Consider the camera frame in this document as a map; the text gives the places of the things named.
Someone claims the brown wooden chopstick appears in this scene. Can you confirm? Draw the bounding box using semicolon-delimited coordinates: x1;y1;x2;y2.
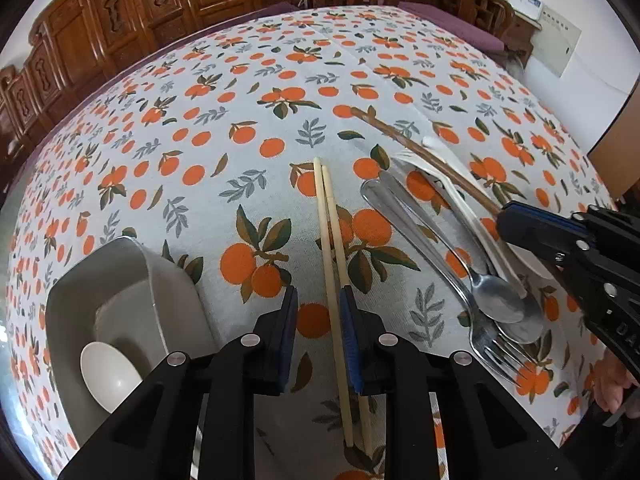
348;105;505;209

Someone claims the metal spoon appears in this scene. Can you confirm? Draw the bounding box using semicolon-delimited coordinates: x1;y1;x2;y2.
492;282;546;346
384;172;527;324

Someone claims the wooden side table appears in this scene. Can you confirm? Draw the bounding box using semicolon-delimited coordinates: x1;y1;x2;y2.
434;0;533;63

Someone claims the orange print tablecloth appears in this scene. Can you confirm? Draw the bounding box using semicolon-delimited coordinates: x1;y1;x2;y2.
2;4;620;480

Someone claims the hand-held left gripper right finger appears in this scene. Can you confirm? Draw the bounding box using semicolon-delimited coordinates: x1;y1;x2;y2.
339;285;566;480

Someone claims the metal fork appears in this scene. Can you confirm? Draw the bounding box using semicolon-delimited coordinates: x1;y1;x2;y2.
360;179;537;387

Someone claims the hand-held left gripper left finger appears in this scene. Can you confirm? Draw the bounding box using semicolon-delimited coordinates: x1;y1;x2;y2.
57;285;301;480

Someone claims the white plastic spoon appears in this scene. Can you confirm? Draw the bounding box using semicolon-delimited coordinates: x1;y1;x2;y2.
421;135;557;281

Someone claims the tan board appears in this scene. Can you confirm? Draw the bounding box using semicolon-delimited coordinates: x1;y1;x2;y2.
586;77;640;203

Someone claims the carved wooden bench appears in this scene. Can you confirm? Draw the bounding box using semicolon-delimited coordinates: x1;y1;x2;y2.
0;0;297;183

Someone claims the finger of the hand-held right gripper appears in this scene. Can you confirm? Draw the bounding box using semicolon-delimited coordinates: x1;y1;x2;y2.
501;200;640;247
496;216;640;312

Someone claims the grey utensil container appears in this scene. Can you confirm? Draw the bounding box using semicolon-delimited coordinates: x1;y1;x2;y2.
44;236;207;443

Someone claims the beige wall panel box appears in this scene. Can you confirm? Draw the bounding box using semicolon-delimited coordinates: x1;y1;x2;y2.
529;6;584;79

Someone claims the white ceramic spoon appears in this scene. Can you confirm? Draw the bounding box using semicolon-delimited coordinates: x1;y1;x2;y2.
80;341;144;414

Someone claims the white plastic fork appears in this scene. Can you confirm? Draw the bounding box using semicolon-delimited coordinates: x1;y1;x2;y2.
391;148;530;300

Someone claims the light wooden chopstick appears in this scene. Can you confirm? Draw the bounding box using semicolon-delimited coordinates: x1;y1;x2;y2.
323;165;374;454
313;157;355;449

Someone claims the white electronic device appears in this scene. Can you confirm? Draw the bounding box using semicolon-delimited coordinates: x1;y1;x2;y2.
509;0;545;22

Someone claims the person's right hand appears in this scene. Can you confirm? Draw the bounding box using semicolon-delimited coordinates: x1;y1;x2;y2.
593;346;640;419

